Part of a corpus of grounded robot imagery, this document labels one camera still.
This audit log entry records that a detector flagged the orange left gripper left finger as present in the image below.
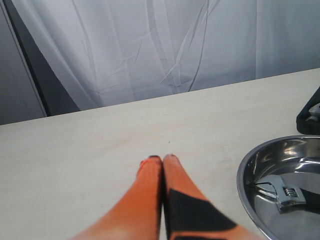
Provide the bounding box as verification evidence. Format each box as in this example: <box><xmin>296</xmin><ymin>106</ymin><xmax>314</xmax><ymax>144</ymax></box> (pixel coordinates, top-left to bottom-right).
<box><xmin>73</xmin><ymin>155</ymin><xmax>162</xmax><ymax>240</ymax></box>

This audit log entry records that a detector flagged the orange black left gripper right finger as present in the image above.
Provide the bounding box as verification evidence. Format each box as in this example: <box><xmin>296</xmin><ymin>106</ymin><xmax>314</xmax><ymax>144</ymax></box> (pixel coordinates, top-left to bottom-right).
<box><xmin>162</xmin><ymin>154</ymin><xmax>260</xmax><ymax>240</ymax></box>

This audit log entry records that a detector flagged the steel adjustable wrench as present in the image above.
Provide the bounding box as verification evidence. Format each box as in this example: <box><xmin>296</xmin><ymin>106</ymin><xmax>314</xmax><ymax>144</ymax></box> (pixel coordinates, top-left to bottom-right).
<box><xmin>254</xmin><ymin>174</ymin><xmax>320</xmax><ymax>213</ymax></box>

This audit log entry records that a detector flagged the black plastic tool case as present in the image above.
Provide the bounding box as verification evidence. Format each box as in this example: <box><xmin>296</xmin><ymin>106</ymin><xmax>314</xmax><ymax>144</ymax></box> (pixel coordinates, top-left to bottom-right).
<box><xmin>296</xmin><ymin>88</ymin><xmax>320</xmax><ymax>135</ymax></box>

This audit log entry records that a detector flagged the round steel bowl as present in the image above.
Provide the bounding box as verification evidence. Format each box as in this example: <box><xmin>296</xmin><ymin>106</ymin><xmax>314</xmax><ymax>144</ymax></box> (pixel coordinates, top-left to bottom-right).
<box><xmin>237</xmin><ymin>135</ymin><xmax>320</xmax><ymax>240</ymax></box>

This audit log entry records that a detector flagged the white backdrop curtain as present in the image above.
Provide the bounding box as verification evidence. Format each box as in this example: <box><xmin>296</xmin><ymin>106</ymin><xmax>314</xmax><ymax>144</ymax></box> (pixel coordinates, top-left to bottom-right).
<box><xmin>13</xmin><ymin>0</ymin><xmax>320</xmax><ymax>110</ymax></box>

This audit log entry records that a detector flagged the dark vertical frame post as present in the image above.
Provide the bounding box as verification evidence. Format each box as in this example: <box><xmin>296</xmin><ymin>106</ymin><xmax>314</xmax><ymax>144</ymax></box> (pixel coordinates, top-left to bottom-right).
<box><xmin>3</xmin><ymin>0</ymin><xmax>80</xmax><ymax>117</ymax></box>

